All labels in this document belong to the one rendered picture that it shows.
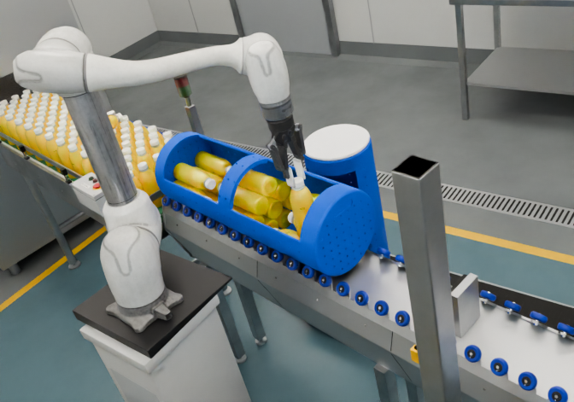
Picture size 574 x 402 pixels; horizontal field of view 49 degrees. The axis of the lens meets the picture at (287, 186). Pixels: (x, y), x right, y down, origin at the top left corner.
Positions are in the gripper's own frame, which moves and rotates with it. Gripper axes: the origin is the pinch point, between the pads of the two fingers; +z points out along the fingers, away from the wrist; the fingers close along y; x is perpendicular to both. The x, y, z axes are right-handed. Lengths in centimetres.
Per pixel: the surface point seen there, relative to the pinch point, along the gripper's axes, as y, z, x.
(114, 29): 226, 108, 521
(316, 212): -2.6, 10.3, -8.4
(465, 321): 1, 34, -54
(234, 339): -4, 116, 71
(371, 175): 56, 45, 22
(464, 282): 4, 23, -53
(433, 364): -33, 7, -68
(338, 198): 4.5, 8.8, -11.6
